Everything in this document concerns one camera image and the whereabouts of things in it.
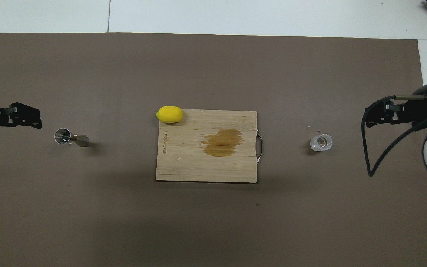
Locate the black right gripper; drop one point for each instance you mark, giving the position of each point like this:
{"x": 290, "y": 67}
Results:
{"x": 419, "y": 109}

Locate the steel double jigger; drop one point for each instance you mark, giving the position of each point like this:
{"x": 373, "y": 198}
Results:
{"x": 63, "y": 135}

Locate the small clear plastic cup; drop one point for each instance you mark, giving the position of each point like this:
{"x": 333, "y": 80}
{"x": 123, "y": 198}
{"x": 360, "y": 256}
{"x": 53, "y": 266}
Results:
{"x": 321, "y": 142}

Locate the brown table mat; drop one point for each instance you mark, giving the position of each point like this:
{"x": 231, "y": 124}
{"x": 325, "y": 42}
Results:
{"x": 124, "y": 215}

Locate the yellow lemon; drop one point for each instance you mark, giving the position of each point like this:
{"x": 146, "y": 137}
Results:
{"x": 169, "y": 114}

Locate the bamboo cutting board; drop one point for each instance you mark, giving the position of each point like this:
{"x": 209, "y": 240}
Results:
{"x": 198, "y": 163}

